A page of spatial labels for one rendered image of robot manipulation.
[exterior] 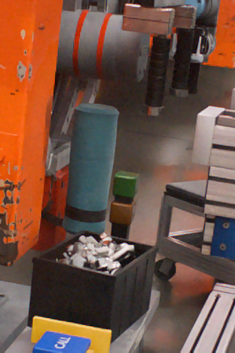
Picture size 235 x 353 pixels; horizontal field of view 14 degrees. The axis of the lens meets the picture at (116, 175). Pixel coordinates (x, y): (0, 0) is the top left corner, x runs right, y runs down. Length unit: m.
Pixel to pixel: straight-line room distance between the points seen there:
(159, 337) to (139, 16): 1.21
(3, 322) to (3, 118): 0.73
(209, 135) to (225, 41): 3.94
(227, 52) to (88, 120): 3.82
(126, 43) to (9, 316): 0.67
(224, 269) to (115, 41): 1.25
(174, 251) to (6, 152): 1.70
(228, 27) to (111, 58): 3.73
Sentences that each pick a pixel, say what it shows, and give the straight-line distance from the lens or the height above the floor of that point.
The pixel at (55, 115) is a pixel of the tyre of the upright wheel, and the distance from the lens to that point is 2.24.
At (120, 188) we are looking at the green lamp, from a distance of 1.65.
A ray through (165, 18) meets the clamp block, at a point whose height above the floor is 0.93.
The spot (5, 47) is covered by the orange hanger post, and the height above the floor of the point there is 0.87.
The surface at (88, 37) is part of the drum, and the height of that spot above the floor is 0.87.
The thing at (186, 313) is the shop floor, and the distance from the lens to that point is 2.95.
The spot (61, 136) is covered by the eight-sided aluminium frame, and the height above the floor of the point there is 0.63.
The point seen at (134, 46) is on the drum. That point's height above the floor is 0.86.
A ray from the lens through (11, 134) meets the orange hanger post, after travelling 1.48.
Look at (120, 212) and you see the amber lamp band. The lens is 1.66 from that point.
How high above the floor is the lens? 1.01
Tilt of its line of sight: 12 degrees down
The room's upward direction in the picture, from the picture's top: 7 degrees clockwise
